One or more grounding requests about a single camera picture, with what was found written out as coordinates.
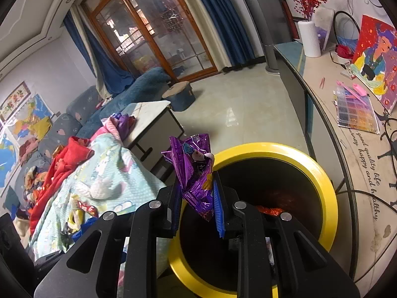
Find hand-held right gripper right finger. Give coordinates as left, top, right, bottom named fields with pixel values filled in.
left=212, top=172, right=362, bottom=298

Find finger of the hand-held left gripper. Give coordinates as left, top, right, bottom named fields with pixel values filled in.
left=72, top=218, right=100, bottom=244

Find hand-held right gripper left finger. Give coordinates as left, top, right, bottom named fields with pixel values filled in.
left=33, top=184, right=183, bottom=298

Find purple snack wrapper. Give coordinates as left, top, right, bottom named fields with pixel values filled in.
left=161, top=133, right=218, bottom=222

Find red plastic bag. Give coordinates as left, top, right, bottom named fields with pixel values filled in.
left=254, top=189, right=303, bottom=217

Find yellow rimmed trash bin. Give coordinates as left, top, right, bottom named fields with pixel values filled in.
left=167, top=142, right=338, bottom=298

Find red snack wrapper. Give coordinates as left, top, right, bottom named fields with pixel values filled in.
left=77, top=201, right=100, bottom=218

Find colourful patterned cloth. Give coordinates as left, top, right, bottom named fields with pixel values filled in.
left=23, top=164, right=50, bottom=212

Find teal cartoon printed blanket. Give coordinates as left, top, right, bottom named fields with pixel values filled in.
left=29, top=133, right=169, bottom=298

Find red blanket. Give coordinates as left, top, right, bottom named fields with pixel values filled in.
left=29, top=136, right=95, bottom=239

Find world map poster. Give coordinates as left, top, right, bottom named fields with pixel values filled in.
left=0, top=121, right=22, bottom=190

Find maroon clothes pile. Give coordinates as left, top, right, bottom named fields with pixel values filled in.
left=19, top=137, right=41, bottom=162

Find pink cloth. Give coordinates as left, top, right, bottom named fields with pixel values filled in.
left=93, top=116, right=125, bottom=149

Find purple cloth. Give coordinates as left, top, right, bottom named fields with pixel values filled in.
left=112, top=113, right=135, bottom=140

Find yellow cushion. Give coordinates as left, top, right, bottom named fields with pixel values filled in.
left=33, top=116, right=53, bottom=140

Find white top coffee table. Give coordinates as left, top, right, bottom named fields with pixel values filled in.
left=122, top=101, right=184, bottom=187

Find dark round stool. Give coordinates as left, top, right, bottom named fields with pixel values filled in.
left=162, top=81, right=196, bottom=112

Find blue patterned sofa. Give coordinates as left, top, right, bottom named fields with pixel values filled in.
left=6, top=67, right=172, bottom=212

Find country map poster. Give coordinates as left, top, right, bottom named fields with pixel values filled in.
left=12, top=95, right=53, bottom=143

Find long television cabinet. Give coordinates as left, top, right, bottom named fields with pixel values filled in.
left=273, top=40, right=397, bottom=289

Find cream curtain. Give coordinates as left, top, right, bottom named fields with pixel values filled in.
left=74, top=4, right=110, bottom=100

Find blue curtain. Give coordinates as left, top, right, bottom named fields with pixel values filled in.
left=186, top=0, right=258, bottom=69
left=64, top=11, right=137, bottom=95

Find clear bead organiser box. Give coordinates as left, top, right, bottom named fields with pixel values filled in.
left=333, top=84, right=380, bottom=135

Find pink bead tray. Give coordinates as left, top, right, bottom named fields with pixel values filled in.
left=336, top=80, right=367, bottom=97

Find wooden framed glass door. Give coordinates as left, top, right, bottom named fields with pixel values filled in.
left=81, top=0, right=218, bottom=83

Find white ribbed vase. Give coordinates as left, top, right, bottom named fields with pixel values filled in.
left=298, top=20, right=322, bottom=58

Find grey tower air conditioner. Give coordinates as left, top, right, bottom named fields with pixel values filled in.
left=236, top=0, right=294, bottom=73

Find red yarn ball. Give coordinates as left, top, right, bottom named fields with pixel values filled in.
left=336, top=44, right=355, bottom=59

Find small purple canvas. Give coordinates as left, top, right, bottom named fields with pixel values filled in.
left=313, top=8, right=335, bottom=52

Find colourful portrait painting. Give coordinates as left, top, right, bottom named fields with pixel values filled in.
left=346, top=14, right=397, bottom=115

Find embroidered wall hanging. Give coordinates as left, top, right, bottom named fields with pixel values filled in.
left=0, top=81, right=32, bottom=121

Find blue basket with black handle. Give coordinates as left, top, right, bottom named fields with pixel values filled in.
left=333, top=10, right=363, bottom=52

